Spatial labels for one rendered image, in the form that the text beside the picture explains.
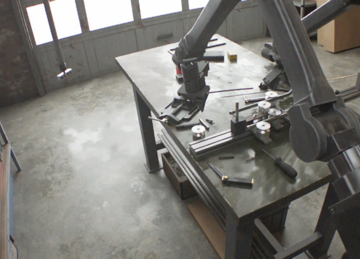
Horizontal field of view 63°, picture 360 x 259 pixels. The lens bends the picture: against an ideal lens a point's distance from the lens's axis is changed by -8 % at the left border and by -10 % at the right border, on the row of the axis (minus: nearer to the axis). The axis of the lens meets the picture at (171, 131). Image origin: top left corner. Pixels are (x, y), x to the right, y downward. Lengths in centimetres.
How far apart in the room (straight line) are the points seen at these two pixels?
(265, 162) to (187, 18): 341
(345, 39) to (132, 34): 289
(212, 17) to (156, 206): 160
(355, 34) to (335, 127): 444
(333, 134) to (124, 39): 375
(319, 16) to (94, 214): 182
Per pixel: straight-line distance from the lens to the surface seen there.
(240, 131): 123
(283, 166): 111
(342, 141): 53
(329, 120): 55
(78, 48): 406
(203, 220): 205
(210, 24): 86
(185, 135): 129
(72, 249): 214
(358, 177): 52
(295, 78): 58
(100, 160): 270
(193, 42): 96
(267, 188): 106
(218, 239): 196
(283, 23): 60
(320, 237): 183
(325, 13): 112
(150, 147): 236
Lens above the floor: 163
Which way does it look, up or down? 35 degrees down
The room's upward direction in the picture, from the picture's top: 7 degrees counter-clockwise
